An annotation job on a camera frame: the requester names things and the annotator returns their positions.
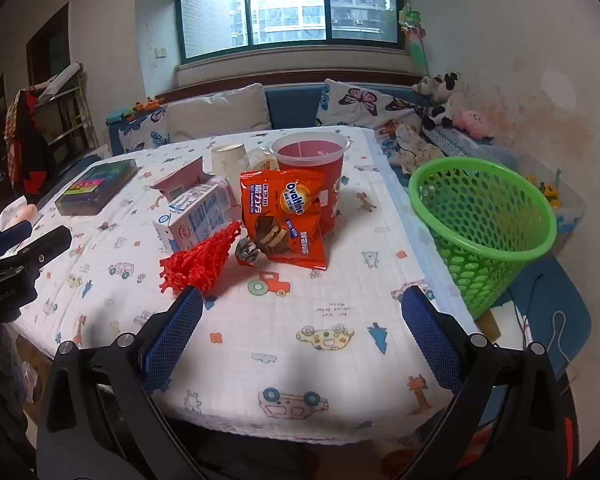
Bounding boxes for butterfly print pillow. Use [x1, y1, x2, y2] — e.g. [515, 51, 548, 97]
[315, 78, 431, 161]
[115, 105, 174, 156]

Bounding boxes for grey plush toy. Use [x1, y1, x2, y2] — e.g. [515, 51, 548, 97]
[411, 76, 438, 99]

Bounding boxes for small dark candy wrapper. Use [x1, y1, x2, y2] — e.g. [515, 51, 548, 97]
[234, 237, 261, 266]

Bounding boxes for black box with colourful print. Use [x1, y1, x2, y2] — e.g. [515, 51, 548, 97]
[55, 158, 138, 217]

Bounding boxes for pale yellow wrapper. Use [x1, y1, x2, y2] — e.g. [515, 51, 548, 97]
[237, 147, 281, 176]

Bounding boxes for colourful pinwheel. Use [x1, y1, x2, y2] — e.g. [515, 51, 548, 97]
[396, 4, 431, 76]

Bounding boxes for black white cow plush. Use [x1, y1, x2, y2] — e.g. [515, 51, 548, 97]
[422, 72, 462, 131]

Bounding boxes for white cable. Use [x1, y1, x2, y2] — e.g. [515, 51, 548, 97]
[549, 310, 582, 367]

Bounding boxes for pink carton box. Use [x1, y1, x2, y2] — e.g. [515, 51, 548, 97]
[150, 156, 214, 194]

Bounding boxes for orange snack packet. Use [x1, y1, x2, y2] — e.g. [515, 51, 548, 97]
[238, 169, 328, 270]

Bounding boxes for red foam mesh net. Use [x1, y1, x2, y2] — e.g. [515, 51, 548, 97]
[158, 220, 242, 295]

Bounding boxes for black cable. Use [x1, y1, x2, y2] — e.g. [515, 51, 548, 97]
[512, 272, 547, 352]

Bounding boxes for white printed blanket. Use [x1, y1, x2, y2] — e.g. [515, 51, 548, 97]
[10, 126, 481, 443]

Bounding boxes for beige baby clothes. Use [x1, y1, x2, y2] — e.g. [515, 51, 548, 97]
[395, 122, 448, 176]

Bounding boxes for pink plush toy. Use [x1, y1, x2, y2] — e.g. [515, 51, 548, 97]
[452, 107, 496, 141]

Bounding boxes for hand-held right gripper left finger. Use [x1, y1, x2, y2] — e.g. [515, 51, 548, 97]
[36, 286, 206, 480]

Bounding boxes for white paper cup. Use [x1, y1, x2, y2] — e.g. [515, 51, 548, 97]
[210, 143, 247, 181]

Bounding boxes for red black hanging clothes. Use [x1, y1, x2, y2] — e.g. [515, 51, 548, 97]
[4, 87, 52, 196]

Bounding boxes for dark wooden door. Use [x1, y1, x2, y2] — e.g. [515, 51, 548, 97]
[25, 2, 72, 92]

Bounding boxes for white blue milk carton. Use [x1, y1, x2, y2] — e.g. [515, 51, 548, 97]
[152, 177, 241, 256]

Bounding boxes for white cushion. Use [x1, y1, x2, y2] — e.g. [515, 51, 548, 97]
[162, 82, 273, 143]

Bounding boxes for red plastic cup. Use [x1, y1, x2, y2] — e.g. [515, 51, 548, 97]
[270, 132, 353, 237]

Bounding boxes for clear plastic storage bin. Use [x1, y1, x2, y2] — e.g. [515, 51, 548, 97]
[480, 152, 588, 256]

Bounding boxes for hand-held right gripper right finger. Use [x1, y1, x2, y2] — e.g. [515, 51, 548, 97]
[394, 285, 581, 480]

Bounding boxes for metal rack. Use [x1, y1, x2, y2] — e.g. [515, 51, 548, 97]
[25, 62, 101, 161]

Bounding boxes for green plastic mesh basket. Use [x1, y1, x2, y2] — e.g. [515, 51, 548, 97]
[408, 156, 558, 321]

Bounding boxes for yellow toy truck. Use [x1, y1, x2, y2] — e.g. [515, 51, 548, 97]
[525, 175, 563, 209]

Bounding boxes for grey patterned cushion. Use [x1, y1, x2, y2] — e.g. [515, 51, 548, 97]
[422, 127, 481, 159]

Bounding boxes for green framed window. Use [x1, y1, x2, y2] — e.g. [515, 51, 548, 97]
[174, 0, 406, 66]

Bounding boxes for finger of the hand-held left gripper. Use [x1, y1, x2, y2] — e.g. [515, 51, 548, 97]
[7, 225, 73, 275]
[0, 219, 34, 252]

